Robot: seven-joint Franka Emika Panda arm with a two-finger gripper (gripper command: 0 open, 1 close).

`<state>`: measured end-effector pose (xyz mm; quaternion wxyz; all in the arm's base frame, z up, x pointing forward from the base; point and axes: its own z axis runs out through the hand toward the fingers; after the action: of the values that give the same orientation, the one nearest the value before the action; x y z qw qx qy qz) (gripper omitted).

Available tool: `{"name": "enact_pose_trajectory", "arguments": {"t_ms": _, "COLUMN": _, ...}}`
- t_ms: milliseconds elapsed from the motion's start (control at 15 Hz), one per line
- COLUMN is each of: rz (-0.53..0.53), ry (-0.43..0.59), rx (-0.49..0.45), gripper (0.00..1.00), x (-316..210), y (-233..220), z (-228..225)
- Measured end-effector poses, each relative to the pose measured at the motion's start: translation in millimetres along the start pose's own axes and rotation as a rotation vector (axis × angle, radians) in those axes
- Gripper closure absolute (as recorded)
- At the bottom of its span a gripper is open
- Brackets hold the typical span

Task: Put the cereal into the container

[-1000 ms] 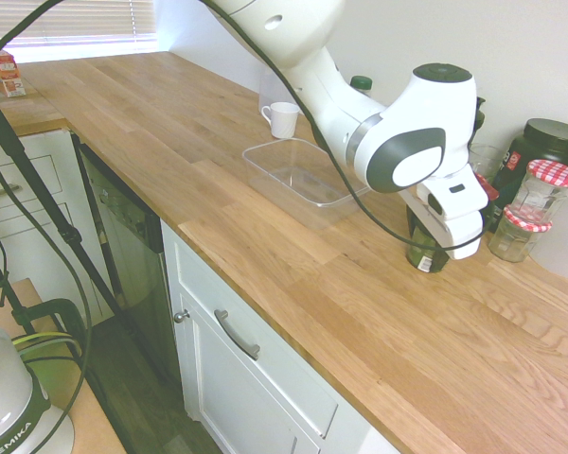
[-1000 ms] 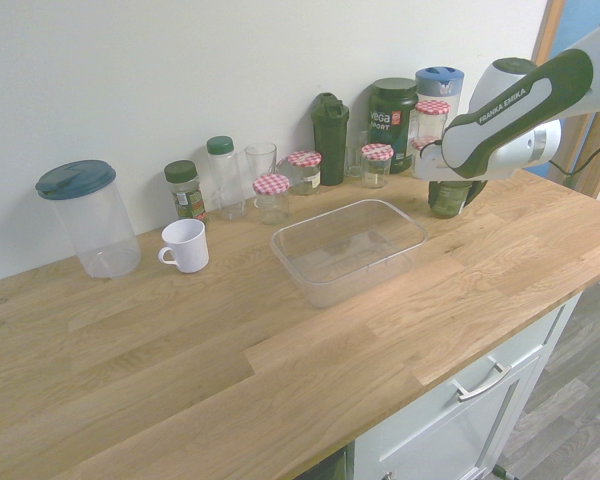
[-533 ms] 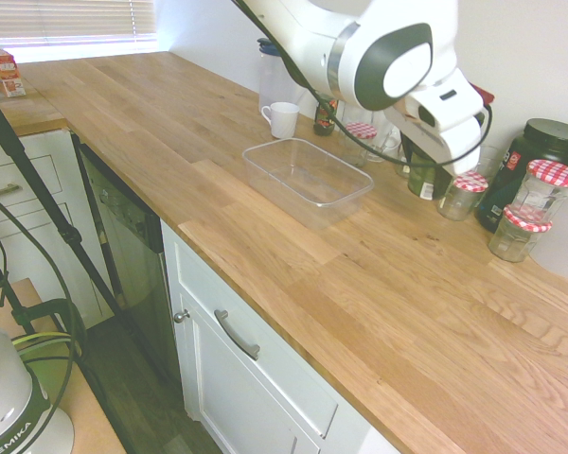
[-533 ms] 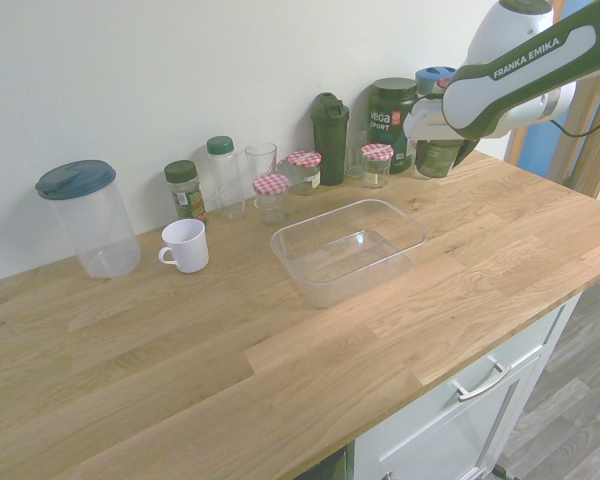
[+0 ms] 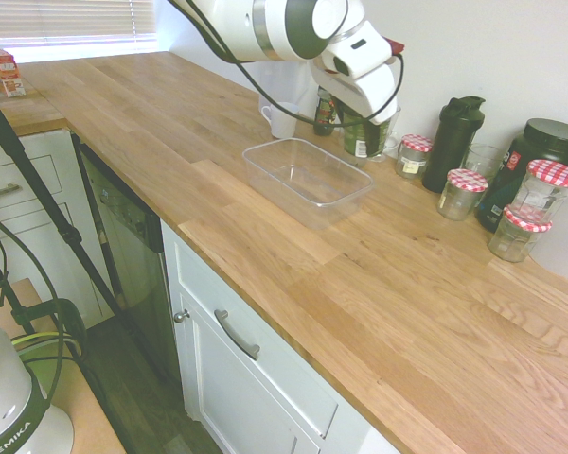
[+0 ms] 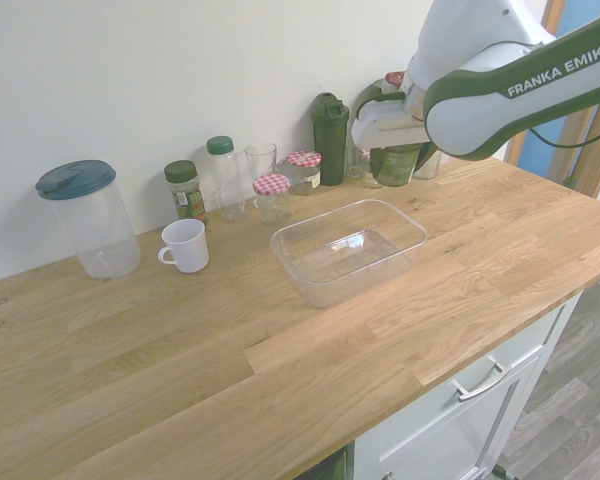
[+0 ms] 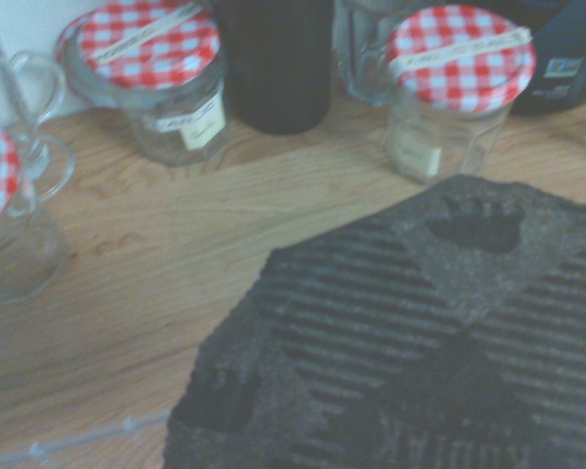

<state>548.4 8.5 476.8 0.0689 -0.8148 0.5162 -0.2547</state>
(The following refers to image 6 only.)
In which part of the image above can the clear rectangular plastic container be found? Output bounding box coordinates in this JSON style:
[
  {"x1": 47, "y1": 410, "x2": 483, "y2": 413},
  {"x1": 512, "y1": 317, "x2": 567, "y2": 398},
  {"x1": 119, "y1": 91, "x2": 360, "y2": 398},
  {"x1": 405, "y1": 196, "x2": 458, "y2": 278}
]
[{"x1": 269, "y1": 198, "x2": 428, "y2": 310}]

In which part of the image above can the green cereal pot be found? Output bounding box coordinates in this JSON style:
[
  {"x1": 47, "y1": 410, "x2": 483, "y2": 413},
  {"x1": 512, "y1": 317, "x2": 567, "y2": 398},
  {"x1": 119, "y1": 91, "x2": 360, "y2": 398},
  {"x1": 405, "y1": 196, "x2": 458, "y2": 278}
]
[{"x1": 369, "y1": 142, "x2": 428, "y2": 188}]

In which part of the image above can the clear bottle green lid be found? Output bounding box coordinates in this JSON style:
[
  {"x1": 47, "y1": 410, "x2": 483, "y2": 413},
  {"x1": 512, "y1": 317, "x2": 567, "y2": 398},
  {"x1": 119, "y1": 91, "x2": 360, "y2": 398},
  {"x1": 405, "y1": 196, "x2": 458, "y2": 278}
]
[{"x1": 205, "y1": 135, "x2": 247, "y2": 223}]

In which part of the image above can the empty jar red checked lid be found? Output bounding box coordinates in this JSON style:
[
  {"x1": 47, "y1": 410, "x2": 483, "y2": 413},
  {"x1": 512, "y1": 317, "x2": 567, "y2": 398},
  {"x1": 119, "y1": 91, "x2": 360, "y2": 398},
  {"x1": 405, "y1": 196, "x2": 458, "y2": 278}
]
[
  {"x1": 413, "y1": 146, "x2": 443, "y2": 181},
  {"x1": 251, "y1": 174, "x2": 292, "y2": 226},
  {"x1": 359, "y1": 146, "x2": 384, "y2": 190}
]

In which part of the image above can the silver drawer handle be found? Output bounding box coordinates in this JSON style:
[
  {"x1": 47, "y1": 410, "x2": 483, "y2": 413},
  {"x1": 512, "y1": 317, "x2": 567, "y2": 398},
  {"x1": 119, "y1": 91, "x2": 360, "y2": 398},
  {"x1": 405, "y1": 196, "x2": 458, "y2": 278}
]
[{"x1": 449, "y1": 362, "x2": 513, "y2": 403}]

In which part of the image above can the tall clear drinking glass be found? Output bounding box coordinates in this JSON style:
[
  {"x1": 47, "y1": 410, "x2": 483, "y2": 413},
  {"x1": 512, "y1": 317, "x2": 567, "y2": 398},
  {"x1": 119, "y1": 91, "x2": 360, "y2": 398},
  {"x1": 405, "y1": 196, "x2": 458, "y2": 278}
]
[{"x1": 244, "y1": 142, "x2": 279, "y2": 190}]

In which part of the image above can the white plastic mug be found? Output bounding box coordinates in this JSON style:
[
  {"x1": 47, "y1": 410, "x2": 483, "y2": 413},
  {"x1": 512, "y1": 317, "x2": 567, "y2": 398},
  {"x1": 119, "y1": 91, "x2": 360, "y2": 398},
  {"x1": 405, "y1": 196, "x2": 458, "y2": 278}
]
[{"x1": 157, "y1": 217, "x2": 211, "y2": 275}]

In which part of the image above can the spice jar dark green lid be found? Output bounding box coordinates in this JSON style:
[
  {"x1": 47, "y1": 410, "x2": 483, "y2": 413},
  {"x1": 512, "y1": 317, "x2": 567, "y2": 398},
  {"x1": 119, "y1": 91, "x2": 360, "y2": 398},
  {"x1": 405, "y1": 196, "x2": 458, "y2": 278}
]
[{"x1": 163, "y1": 159, "x2": 209, "y2": 227}]

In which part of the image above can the clear pitcher blue lid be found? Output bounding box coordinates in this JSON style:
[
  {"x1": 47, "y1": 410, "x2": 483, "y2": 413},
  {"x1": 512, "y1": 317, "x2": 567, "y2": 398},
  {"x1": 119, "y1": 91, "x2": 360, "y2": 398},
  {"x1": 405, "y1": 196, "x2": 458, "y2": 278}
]
[{"x1": 34, "y1": 159, "x2": 143, "y2": 280}]

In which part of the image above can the black shaker bottle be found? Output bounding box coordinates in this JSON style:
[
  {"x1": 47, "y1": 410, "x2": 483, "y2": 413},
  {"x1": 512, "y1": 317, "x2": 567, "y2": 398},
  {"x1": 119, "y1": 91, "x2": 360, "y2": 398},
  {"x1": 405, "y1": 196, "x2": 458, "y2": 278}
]
[{"x1": 309, "y1": 91, "x2": 351, "y2": 188}]

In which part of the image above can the white kitchen cabinet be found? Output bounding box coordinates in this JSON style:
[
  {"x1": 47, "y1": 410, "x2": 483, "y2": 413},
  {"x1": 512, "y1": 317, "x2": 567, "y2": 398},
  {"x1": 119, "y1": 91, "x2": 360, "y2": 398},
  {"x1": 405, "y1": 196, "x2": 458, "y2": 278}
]
[{"x1": 351, "y1": 288, "x2": 585, "y2": 480}]

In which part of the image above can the short clear glass tumbler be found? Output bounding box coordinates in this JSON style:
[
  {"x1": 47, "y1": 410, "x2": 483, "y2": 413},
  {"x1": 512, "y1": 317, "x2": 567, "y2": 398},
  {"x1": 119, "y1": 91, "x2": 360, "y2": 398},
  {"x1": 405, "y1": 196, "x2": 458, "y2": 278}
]
[{"x1": 344, "y1": 133, "x2": 367, "y2": 179}]

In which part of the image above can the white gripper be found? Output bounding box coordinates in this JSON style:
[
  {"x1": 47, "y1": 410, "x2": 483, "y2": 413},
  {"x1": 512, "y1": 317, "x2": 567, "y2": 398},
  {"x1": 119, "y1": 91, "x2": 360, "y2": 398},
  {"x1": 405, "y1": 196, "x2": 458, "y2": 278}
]
[{"x1": 350, "y1": 101, "x2": 438, "y2": 177}]

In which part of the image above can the labelled jar red checked lid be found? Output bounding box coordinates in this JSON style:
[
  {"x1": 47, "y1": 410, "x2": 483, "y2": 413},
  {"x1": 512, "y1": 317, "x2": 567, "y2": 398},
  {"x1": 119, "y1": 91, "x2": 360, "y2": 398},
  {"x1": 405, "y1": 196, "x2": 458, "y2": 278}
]
[{"x1": 285, "y1": 150, "x2": 323, "y2": 196}]

